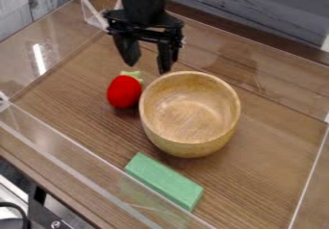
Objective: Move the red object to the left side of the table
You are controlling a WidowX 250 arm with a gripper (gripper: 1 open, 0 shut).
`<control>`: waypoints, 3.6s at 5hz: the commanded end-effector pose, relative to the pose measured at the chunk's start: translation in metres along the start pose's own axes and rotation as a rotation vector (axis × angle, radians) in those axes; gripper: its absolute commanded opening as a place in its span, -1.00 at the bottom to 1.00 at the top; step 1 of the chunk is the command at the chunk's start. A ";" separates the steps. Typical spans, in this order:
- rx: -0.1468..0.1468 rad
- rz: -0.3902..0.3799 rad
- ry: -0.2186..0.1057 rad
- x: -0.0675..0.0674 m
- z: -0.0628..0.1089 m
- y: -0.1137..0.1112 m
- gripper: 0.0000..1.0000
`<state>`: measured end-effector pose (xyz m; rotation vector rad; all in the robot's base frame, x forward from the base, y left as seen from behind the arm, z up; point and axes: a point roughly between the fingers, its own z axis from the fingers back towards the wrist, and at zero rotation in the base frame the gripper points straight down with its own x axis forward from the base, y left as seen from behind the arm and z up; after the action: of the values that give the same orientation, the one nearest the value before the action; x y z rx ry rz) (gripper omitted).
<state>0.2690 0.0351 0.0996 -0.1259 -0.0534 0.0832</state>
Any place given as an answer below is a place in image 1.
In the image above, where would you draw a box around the red plush strawberry toy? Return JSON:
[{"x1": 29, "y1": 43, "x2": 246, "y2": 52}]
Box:
[{"x1": 107, "y1": 71, "x2": 143, "y2": 109}]

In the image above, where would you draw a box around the light wooden bowl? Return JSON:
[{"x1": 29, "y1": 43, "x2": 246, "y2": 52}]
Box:
[{"x1": 139, "y1": 71, "x2": 242, "y2": 158}]

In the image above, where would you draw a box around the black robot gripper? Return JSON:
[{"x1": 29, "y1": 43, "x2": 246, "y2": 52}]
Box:
[{"x1": 103, "y1": 0, "x2": 183, "y2": 74}]

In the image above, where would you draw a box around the clear acrylic tray wall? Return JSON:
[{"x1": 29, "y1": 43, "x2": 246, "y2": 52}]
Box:
[{"x1": 0, "y1": 91, "x2": 214, "y2": 229}]

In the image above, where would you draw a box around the black metal table leg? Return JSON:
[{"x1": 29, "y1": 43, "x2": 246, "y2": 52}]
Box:
[{"x1": 28, "y1": 186, "x2": 73, "y2": 229}]

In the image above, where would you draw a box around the black cable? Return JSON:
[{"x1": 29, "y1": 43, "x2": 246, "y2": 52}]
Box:
[{"x1": 0, "y1": 201, "x2": 31, "y2": 229}]

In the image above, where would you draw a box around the clear acrylic corner bracket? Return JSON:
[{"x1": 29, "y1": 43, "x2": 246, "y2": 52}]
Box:
[{"x1": 80, "y1": 0, "x2": 108, "y2": 32}]

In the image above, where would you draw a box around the green rectangular block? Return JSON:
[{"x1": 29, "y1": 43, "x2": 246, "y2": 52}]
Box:
[{"x1": 124, "y1": 152, "x2": 205, "y2": 212}]

